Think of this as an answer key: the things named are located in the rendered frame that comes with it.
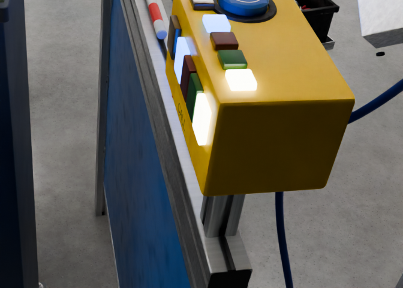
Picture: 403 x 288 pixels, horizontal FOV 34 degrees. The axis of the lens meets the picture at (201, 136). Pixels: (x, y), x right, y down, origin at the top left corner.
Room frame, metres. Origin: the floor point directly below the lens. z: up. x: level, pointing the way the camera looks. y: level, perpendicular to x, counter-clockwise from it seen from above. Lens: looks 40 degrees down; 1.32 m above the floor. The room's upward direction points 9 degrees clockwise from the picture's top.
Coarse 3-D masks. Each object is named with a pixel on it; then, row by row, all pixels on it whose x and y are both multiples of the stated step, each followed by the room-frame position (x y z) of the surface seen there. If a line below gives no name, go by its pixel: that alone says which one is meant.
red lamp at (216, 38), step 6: (210, 36) 0.41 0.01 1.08; (216, 36) 0.41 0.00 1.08; (222, 36) 0.41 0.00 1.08; (228, 36) 0.41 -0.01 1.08; (234, 36) 0.41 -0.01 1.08; (216, 42) 0.40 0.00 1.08; (222, 42) 0.40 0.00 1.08; (228, 42) 0.40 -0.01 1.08; (234, 42) 0.41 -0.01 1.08; (216, 48) 0.40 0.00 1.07; (222, 48) 0.40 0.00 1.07; (228, 48) 0.40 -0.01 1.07; (234, 48) 0.40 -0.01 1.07
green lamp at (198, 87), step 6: (192, 78) 0.38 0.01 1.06; (198, 78) 0.38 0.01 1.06; (192, 84) 0.38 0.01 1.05; (198, 84) 0.38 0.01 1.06; (192, 90) 0.38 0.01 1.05; (198, 90) 0.37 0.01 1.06; (192, 96) 0.38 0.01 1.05; (186, 102) 0.39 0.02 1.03; (192, 102) 0.37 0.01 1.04; (192, 108) 0.37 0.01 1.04; (192, 114) 0.37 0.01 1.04; (192, 120) 0.37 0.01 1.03
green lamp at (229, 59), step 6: (222, 54) 0.39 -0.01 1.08; (228, 54) 0.39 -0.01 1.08; (234, 54) 0.39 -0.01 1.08; (240, 54) 0.39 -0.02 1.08; (222, 60) 0.38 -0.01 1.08; (228, 60) 0.38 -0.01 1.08; (234, 60) 0.38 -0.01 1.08; (240, 60) 0.38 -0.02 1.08; (222, 66) 0.38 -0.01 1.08; (228, 66) 0.38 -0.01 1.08; (234, 66) 0.38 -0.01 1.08; (240, 66) 0.38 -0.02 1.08; (246, 66) 0.38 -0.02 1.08
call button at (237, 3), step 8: (224, 0) 0.46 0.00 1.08; (232, 0) 0.46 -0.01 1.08; (240, 0) 0.46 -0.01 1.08; (248, 0) 0.46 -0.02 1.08; (256, 0) 0.47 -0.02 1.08; (264, 0) 0.47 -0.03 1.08; (224, 8) 0.46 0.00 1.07; (232, 8) 0.46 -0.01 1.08; (240, 8) 0.45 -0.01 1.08; (248, 8) 0.45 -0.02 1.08; (256, 8) 0.46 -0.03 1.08; (264, 8) 0.46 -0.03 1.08; (248, 16) 0.45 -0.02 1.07
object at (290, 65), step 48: (288, 0) 0.50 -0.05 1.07; (192, 48) 0.41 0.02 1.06; (240, 48) 0.41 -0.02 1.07; (288, 48) 0.42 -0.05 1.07; (240, 96) 0.35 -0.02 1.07; (288, 96) 0.36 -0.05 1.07; (336, 96) 0.37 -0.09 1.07; (192, 144) 0.38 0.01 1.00; (240, 144) 0.35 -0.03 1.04; (288, 144) 0.36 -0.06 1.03; (336, 144) 0.37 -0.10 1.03; (240, 192) 0.35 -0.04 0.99
